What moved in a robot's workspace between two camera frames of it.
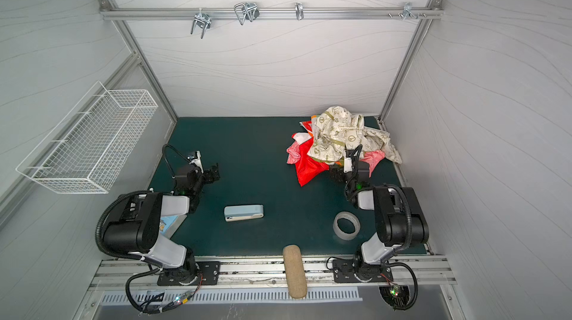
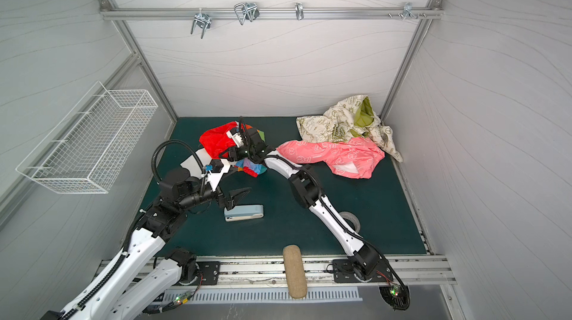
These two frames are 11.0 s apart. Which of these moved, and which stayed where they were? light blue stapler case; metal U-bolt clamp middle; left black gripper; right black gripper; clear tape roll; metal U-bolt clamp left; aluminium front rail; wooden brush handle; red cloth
Moved: left black gripper; right black gripper; red cloth
Stayed: aluminium front rail; metal U-bolt clamp middle; metal U-bolt clamp left; clear tape roll; light blue stapler case; wooden brush handle
